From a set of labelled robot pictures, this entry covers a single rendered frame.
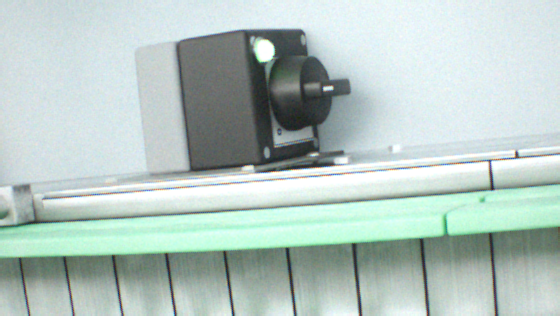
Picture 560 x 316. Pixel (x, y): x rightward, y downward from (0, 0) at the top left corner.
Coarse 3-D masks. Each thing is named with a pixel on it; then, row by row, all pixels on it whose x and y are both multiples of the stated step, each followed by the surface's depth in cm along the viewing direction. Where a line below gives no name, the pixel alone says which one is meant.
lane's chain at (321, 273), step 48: (432, 240) 60; (480, 240) 58; (528, 240) 57; (0, 288) 73; (48, 288) 71; (96, 288) 70; (144, 288) 68; (192, 288) 66; (240, 288) 65; (288, 288) 64; (336, 288) 62; (384, 288) 61; (432, 288) 60; (480, 288) 59; (528, 288) 57
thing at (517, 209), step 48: (480, 192) 57; (528, 192) 54; (0, 240) 62; (48, 240) 60; (96, 240) 59; (144, 240) 57; (192, 240) 56; (240, 240) 55; (288, 240) 54; (336, 240) 53; (384, 240) 52
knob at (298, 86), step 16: (288, 64) 70; (304, 64) 70; (320, 64) 72; (272, 80) 70; (288, 80) 70; (304, 80) 70; (320, 80) 69; (336, 80) 71; (272, 96) 70; (288, 96) 70; (304, 96) 69; (320, 96) 69; (288, 112) 70; (304, 112) 70; (320, 112) 71; (288, 128) 71
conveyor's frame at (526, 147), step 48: (432, 144) 72; (480, 144) 65; (528, 144) 60; (48, 192) 71; (96, 192) 69; (144, 192) 67; (192, 192) 66; (240, 192) 64; (288, 192) 63; (336, 192) 62; (384, 192) 61; (432, 192) 59
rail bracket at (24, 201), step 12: (0, 192) 70; (12, 192) 69; (24, 192) 70; (0, 204) 69; (12, 204) 70; (24, 204) 70; (36, 204) 71; (0, 216) 69; (12, 216) 70; (24, 216) 70
